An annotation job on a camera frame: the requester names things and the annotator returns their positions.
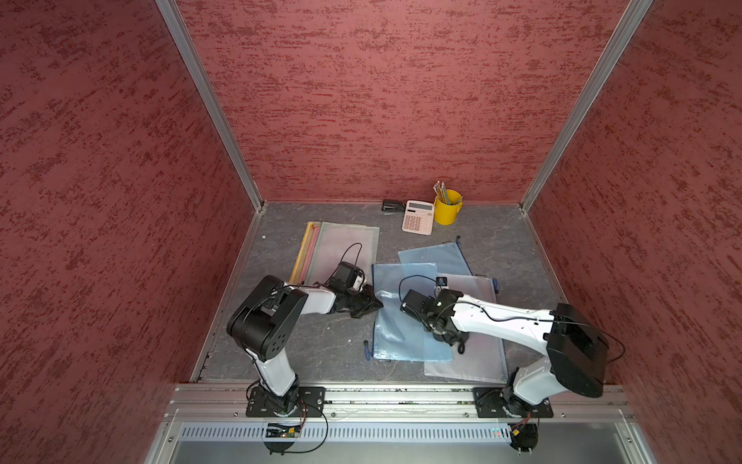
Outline blue mesh document bag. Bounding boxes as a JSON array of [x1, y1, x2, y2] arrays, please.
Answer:
[[398, 236, 473, 276], [372, 263, 453, 363]]

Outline green mesh document bag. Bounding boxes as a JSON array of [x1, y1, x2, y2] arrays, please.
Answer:
[[305, 222, 380, 284]]

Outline clear white mesh document bag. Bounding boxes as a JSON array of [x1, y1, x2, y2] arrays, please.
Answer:
[[424, 274, 508, 384]]

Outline pink mesh document bag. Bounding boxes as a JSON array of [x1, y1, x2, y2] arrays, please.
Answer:
[[299, 222, 322, 284]]

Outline yellow mesh document bag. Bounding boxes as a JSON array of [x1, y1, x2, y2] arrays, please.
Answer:
[[289, 222, 311, 285]]

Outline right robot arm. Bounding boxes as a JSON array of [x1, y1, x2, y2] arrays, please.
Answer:
[[400, 288, 610, 419]]

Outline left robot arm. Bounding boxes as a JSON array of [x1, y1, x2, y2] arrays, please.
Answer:
[[226, 276, 383, 416]]

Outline pink calculator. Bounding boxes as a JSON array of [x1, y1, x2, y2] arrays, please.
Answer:
[[402, 200, 435, 236]]

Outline yellow mug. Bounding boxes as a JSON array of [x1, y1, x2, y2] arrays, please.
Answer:
[[434, 189, 463, 225]]

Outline black stapler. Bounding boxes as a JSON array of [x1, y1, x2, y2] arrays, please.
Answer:
[[382, 199, 406, 215]]

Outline pencils in mug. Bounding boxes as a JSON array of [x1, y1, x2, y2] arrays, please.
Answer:
[[434, 181, 451, 205]]

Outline right black connector box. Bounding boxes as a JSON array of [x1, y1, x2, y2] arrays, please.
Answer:
[[509, 413, 539, 454]]

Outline perforated metal strip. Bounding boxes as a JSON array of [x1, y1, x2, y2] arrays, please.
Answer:
[[179, 423, 511, 445]]

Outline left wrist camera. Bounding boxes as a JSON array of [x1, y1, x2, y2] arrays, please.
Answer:
[[327, 261, 366, 293]]

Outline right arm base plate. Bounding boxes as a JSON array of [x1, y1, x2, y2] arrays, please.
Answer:
[[471, 388, 554, 421]]

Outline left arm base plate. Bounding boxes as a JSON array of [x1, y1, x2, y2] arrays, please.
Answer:
[[245, 386, 327, 419]]

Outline left circuit board with cables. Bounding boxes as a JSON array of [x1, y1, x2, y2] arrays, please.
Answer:
[[263, 400, 330, 455]]

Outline aluminium front rail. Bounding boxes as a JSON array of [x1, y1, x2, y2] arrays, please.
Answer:
[[164, 383, 636, 423]]

